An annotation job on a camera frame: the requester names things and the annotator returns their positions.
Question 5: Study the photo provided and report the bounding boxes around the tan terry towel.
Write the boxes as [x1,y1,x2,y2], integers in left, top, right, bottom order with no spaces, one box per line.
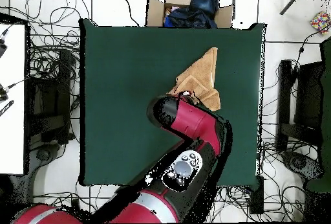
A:
[167,47,222,112]

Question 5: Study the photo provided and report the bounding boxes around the multicoloured speckled item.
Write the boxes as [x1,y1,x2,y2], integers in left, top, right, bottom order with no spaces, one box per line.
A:
[310,10,331,35]

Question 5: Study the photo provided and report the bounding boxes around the dark green table cloth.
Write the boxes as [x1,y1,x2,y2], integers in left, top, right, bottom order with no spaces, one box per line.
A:
[79,17,267,191]

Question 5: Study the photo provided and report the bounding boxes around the dark blue clothing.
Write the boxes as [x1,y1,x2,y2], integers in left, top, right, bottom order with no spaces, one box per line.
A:
[163,0,220,29]

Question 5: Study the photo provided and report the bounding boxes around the open cardboard box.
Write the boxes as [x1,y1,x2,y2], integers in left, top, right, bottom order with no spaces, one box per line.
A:
[145,0,235,29]

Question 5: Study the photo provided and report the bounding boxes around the black equipment stand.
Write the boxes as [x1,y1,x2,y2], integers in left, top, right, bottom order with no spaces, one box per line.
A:
[24,49,77,147]
[275,59,325,152]

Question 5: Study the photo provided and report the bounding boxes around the black power strip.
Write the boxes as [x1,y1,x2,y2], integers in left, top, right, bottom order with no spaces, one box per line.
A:
[249,175,265,215]

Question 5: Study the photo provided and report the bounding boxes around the grey round stand base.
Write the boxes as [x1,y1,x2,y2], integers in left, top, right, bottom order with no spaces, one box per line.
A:
[35,146,54,162]
[282,151,322,181]

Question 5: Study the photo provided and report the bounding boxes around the grey metal bar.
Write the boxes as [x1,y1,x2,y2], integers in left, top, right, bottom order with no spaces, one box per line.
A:
[279,0,310,16]

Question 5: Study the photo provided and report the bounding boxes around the white table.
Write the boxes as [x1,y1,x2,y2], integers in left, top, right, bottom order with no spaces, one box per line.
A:
[0,23,27,175]

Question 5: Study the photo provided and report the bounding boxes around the black slotted strip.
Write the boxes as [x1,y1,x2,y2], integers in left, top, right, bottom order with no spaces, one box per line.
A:
[0,100,15,118]

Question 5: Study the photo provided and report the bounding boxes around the thin black cable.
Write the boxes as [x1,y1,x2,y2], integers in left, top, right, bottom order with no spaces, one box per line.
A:
[114,0,140,27]

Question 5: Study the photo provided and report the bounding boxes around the black cable with plug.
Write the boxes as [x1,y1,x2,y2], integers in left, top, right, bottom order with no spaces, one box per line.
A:
[293,24,331,74]

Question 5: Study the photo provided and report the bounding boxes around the black cable tangle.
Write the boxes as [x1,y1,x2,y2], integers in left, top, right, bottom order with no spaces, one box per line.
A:
[214,120,307,223]
[24,0,90,85]

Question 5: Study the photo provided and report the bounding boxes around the black device with cable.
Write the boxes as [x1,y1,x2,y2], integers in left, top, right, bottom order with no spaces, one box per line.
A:
[0,36,8,60]
[0,83,10,103]

